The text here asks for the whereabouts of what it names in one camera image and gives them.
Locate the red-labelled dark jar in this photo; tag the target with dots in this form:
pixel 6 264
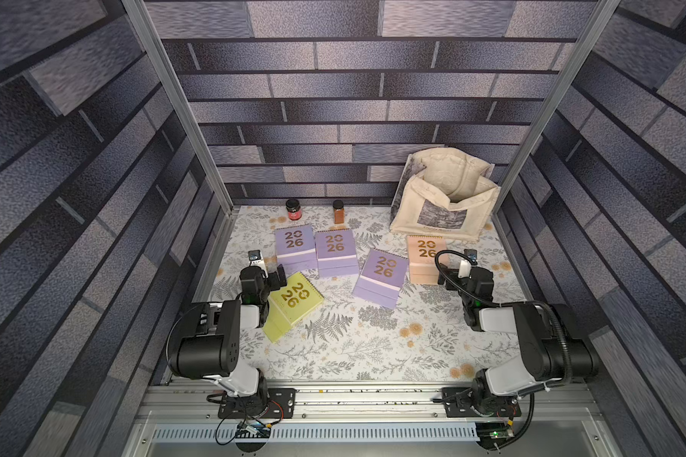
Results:
pixel 293 209

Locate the aluminium mounting rail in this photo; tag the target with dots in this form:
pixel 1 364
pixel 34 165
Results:
pixel 350 402

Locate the right circuit board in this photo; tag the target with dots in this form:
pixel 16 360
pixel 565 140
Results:
pixel 493 436

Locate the left circuit board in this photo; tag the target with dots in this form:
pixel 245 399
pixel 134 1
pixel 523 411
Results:
pixel 256 430

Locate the beige canvas tote bag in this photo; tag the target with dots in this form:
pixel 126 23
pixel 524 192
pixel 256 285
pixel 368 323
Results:
pixel 444 192

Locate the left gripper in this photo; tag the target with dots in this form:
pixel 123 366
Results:
pixel 269 280

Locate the aluminium frame post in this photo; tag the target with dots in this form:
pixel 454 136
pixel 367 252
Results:
pixel 150 40
pixel 596 24

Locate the green 2026 desk calendar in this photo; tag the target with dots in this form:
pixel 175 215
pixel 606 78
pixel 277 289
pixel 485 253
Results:
pixel 290 305

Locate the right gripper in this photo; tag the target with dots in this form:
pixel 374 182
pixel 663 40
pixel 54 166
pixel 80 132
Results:
pixel 469 284

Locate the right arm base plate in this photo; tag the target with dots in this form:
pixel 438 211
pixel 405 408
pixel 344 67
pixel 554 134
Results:
pixel 462 403

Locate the peach 2026 desk calendar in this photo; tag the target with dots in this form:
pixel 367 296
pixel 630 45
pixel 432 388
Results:
pixel 421 253

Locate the amber spice jar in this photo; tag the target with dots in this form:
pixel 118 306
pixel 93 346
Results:
pixel 339 212

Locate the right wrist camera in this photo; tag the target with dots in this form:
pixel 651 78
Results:
pixel 470 261

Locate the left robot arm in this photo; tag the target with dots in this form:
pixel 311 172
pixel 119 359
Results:
pixel 204 343

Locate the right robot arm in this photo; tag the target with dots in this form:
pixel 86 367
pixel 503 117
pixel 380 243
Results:
pixel 553 350

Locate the perforated metal grille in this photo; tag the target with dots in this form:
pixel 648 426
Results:
pixel 321 433

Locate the circuit board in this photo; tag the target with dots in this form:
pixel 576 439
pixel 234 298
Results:
pixel 256 430
pixel 493 436

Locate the right aluminium frame post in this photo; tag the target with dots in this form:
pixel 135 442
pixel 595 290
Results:
pixel 596 24

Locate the left aluminium frame post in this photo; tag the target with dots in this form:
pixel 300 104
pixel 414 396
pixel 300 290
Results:
pixel 150 40

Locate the purple calendar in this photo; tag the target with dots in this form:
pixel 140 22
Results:
pixel 296 249
pixel 381 279
pixel 336 253

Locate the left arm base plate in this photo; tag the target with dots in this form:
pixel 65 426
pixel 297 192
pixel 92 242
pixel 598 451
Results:
pixel 274 404

